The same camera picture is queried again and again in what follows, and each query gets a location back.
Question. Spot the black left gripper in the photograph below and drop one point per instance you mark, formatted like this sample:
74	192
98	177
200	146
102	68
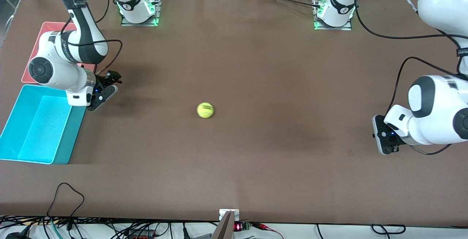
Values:
373	135

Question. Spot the yellow tennis ball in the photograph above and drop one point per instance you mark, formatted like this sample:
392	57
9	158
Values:
205	110

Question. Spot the small red LED display board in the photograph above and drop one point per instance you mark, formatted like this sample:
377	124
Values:
242	226

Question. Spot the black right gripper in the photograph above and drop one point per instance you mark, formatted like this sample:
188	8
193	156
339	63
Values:
102	80

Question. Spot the pink plastic bin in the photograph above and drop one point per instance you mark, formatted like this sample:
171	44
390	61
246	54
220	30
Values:
36	49

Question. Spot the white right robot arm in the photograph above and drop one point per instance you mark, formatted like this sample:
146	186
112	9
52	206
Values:
55	71

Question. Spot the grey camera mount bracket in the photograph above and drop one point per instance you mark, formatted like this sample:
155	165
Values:
226	228

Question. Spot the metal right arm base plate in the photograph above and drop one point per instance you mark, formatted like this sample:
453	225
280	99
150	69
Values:
158	12

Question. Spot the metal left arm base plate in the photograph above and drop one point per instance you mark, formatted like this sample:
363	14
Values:
348	27

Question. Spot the red clip lead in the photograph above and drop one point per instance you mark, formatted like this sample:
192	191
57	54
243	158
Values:
265	226

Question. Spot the blue plastic bin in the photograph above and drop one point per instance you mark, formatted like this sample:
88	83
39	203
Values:
36	129

